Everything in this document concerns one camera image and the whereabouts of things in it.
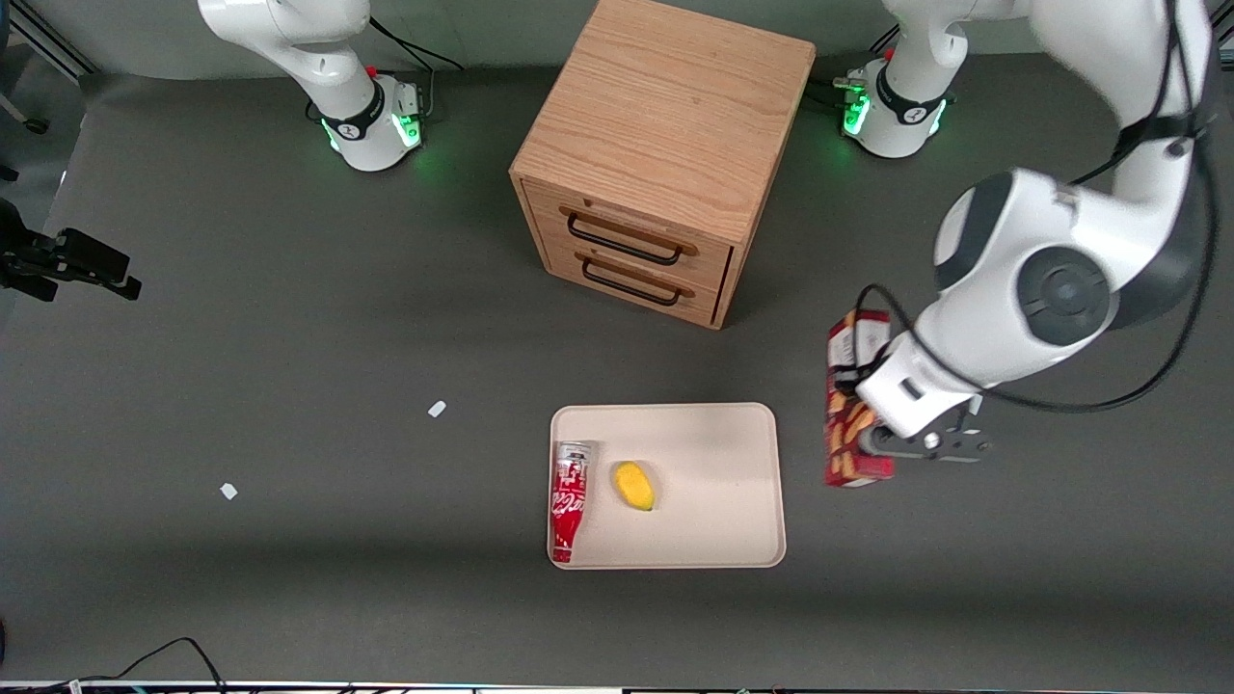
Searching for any beige plastic tray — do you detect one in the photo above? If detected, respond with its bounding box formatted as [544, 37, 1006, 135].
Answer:
[547, 402, 788, 571]

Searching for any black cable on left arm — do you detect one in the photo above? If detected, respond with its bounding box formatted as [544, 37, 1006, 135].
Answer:
[854, 0, 1221, 416]

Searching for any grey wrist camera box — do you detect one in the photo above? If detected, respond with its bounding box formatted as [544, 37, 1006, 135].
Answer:
[860, 400, 993, 463]

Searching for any red cookie box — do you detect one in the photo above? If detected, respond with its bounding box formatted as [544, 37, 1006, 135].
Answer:
[823, 307, 897, 489]

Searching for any black cable on table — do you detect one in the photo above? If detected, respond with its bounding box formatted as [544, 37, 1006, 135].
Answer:
[0, 636, 228, 691]

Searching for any wooden drawer front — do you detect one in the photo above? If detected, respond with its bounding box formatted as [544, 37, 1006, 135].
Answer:
[525, 181, 736, 292]
[543, 239, 726, 326]

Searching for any black right arm base cable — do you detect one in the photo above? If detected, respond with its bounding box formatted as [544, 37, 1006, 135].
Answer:
[368, 16, 466, 74]

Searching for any black chair caster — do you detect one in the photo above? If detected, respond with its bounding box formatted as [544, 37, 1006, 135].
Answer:
[0, 92, 50, 137]

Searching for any red crushed cola can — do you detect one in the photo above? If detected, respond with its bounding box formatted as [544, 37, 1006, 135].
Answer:
[550, 440, 592, 565]

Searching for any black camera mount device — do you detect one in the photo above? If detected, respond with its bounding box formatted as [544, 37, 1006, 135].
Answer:
[0, 197, 144, 304]

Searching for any aluminium frame rail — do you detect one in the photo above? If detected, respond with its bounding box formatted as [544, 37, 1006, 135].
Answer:
[6, 0, 99, 80]

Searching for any yellow mango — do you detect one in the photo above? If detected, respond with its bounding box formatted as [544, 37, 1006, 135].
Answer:
[613, 461, 657, 513]

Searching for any wooden drawer cabinet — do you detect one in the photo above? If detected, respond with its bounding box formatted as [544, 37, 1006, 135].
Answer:
[509, 0, 818, 332]

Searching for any black drawer handle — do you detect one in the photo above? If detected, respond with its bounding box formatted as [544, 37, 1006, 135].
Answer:
[580, 257, 683, 308]
[566, 213, 683, 267]

